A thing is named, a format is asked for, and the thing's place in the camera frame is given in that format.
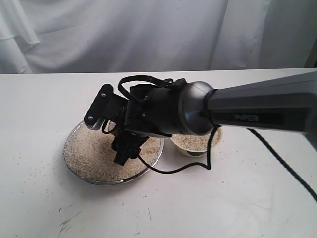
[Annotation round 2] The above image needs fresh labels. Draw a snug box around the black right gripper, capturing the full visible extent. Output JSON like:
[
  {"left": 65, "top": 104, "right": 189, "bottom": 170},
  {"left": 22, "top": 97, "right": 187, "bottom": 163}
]
[{"left": 111, "top": 84, "right": 183, "bottom": 166}]

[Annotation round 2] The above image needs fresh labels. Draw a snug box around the cream ceramic rice bowl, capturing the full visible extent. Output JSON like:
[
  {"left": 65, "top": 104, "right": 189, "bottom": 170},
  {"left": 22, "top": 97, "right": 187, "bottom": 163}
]
[{"left": 171, "top": 134, "right": 210, "bottom": 157}]

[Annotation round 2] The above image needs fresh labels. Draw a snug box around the round steel rice tray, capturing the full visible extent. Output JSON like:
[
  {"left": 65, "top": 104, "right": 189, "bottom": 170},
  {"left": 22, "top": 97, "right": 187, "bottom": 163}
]
[{"left": 63, "top": 121, "right": 150, "bottom": 185}]

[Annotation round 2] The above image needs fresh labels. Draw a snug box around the black camera cable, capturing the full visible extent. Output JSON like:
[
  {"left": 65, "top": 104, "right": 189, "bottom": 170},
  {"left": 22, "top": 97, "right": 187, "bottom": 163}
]
[{"left": 101, "top": 75, "right": 317, "bottom": 201}]

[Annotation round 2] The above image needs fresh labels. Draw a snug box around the brown wooden cup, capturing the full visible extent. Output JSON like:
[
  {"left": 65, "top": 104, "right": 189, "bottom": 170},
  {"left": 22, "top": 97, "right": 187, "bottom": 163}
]
[{"left": 109, "top": 126, "right": 120, "bottom": 137}]

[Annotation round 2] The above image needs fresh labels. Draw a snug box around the white backdrop curtain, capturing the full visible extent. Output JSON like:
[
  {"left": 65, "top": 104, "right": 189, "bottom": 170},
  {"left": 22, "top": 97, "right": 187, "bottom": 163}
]
[{"left": 0, "top": 0, "right": 317, "bottom": 74}]

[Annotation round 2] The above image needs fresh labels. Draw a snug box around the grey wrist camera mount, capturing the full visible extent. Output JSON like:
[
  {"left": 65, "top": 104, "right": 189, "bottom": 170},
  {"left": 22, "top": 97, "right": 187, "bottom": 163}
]
[{"left": 84, "top": 84, "right": 128, "bottom": 130}]

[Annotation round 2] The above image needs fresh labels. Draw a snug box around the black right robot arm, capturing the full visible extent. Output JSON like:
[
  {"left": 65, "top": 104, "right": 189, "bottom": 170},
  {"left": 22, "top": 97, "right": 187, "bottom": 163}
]
[{"left": 111, "top": 72, "right": 317, "bottom": 147}]

